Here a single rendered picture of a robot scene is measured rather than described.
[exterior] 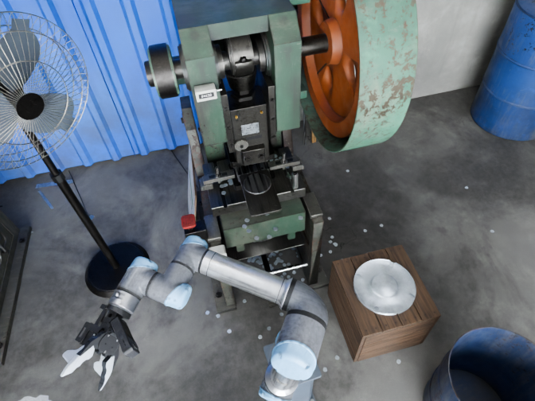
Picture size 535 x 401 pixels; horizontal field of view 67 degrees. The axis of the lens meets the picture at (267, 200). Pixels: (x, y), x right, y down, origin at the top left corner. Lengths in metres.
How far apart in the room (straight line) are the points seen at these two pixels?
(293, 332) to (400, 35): 0.88
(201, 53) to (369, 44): 0.53
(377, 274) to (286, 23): 1.23
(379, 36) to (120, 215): 2.15
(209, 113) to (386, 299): 1.17
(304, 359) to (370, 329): 0.88
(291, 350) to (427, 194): 2.04
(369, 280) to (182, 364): 1.05
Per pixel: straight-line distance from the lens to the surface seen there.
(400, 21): 1.30
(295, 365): 1.11
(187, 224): 1.75
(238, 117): 1.60
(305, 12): 1.90
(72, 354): 1.18
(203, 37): 1.41
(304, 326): 1.12
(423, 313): 2.04
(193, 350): 2.31
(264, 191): 1.78
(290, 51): 1.45
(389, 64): 1.29
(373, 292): 2.02
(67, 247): 2.91
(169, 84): 1.47
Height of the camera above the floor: 2.12
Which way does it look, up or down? 50 degrees down
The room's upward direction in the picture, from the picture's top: 4 degrees counter-clockwise
